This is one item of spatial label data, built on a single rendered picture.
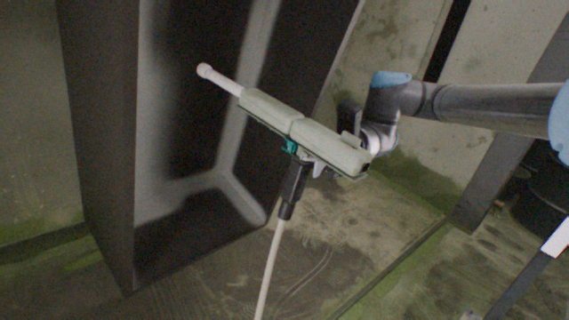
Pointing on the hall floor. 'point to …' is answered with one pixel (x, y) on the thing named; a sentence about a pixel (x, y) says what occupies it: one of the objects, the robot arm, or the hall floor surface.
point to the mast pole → (519, 285)
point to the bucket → (514, 183)
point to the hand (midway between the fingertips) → (301, 148)
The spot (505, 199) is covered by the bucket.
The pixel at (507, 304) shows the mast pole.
